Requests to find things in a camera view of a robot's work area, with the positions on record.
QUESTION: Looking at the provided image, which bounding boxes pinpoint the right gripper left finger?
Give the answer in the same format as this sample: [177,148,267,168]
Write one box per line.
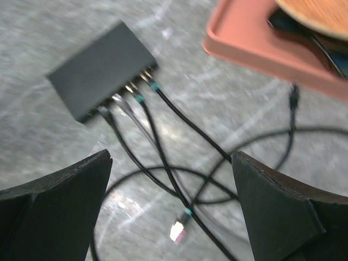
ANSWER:
[1,150,113,260]

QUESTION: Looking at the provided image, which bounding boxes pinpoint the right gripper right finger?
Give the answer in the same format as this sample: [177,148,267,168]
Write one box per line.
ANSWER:
[232,152,347,260]

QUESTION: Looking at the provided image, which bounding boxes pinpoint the short black patch cable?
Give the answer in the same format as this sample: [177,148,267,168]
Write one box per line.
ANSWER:
[126,81,196,245]

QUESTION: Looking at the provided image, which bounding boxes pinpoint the grey ethernet cable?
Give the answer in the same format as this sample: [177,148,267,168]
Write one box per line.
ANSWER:
[111,93,169,175]

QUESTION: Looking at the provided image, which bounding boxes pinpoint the long black ethernet cable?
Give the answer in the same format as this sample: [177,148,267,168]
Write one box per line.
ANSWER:
[89,84,348,261]

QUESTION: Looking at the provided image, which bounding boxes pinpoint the black network switch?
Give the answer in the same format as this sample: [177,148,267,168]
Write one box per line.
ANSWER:
[47,21,157,123]

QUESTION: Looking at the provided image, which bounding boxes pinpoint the terracotta plastic tray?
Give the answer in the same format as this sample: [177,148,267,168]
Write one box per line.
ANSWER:
[202,1,347,101]

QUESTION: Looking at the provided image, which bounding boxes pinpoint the woven bamboo basket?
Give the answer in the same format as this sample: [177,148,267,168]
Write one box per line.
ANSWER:
[276,0,347,41]

